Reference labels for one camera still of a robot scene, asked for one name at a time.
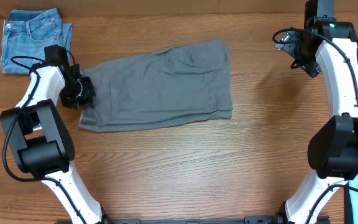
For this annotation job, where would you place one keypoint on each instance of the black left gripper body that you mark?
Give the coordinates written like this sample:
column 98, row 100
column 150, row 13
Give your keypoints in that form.
column 76, row 93

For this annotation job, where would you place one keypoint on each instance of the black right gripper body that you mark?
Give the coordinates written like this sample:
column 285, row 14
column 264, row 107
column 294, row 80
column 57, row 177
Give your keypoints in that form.
column 299, row 52

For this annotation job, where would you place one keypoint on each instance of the grey shorts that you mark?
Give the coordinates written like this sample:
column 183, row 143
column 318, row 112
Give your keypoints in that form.
column 172, row 87

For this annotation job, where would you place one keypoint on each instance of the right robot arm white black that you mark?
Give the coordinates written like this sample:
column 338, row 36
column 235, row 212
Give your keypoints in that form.
column 329, row 47

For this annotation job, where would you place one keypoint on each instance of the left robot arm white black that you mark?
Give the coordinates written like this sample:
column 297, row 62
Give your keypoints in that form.
column 38, row 146

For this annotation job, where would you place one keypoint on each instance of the folded blue denim jeans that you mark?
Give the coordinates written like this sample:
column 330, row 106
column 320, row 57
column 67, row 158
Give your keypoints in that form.
column 26, row 34

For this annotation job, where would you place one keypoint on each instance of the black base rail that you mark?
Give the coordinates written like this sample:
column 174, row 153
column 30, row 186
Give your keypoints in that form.
column 246, row 220

